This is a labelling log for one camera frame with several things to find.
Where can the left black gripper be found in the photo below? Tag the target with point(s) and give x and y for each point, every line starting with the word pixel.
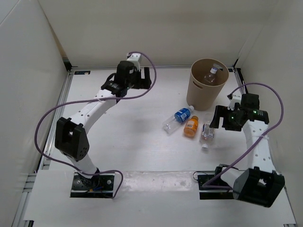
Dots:
pixel 146 83

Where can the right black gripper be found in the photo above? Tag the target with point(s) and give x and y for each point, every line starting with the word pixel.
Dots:
pixel 222 111

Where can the clear bottle white label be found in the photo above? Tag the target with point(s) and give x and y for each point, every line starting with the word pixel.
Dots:
pixel 207 136

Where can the orange plastic bottle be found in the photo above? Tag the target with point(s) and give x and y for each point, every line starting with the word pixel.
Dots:
pixel 191 127

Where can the blue label plastic bottle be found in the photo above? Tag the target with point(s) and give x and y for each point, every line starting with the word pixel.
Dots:
pixel 177 119

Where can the clear plastic bottle white cap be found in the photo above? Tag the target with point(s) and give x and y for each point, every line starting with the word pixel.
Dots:
pixel 211 75

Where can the brown round bin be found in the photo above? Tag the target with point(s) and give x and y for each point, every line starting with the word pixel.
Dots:
pixel 200 94

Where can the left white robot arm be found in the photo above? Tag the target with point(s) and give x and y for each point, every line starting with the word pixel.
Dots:
pixel 71 133

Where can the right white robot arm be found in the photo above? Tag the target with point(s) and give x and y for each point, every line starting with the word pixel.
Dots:
pixel 259 184

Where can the blue sticker label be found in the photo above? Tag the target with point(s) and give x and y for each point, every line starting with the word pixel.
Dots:
pixel 81 72

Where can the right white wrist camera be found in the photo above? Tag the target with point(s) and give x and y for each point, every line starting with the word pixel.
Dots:
pixel 234 99

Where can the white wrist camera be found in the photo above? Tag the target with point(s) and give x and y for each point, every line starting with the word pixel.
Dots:
pixel 135 58
pixel 234 99

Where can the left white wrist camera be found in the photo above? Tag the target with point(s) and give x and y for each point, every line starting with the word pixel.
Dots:
pixel 135 58

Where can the right black frame rail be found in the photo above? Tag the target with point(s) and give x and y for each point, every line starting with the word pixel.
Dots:
pixel 240 80

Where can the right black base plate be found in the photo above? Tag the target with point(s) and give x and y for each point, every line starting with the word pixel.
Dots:
pixel 217 190

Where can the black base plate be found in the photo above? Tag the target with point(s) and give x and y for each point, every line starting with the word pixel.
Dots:
pixel 102 186
pixel 217 190

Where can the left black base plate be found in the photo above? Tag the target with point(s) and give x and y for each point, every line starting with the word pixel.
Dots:
pixel 102 186

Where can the left aluminium frame rail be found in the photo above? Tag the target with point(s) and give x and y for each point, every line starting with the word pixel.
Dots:
pixel 45 149

